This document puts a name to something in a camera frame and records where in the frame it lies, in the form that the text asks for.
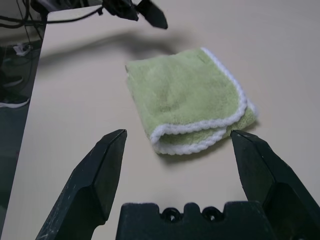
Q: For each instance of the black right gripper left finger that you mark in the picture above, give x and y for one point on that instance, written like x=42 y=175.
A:
x=85 y=190

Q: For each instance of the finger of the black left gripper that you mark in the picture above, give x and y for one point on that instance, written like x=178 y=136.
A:
x=122 y=10
x=155 y=15

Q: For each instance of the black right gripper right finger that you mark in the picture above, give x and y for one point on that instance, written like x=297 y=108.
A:
x=272 y=185

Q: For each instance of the green towel with white trim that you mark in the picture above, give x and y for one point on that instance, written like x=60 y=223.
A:
x=185 y=100

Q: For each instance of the white power strip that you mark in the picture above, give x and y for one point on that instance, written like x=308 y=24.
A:
x=22 y=48

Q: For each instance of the dark shoe with white sole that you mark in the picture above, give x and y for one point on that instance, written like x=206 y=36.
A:
x=15 y=102

